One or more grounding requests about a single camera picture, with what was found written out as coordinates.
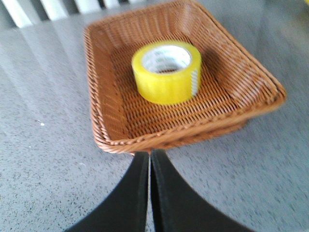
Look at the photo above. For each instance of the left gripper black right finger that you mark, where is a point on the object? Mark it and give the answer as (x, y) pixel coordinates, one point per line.
(177, 207)

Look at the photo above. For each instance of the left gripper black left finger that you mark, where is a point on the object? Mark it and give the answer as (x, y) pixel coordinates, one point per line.
(124, 210)

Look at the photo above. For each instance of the yellow packing tape roll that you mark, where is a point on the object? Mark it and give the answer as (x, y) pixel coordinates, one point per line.
(167, 72)

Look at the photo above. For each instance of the brown wicker basket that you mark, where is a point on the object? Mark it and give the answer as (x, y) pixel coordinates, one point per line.
(234, 85)

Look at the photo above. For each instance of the grey pleated curtain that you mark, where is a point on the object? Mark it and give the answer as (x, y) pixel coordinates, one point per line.
(24, 13)

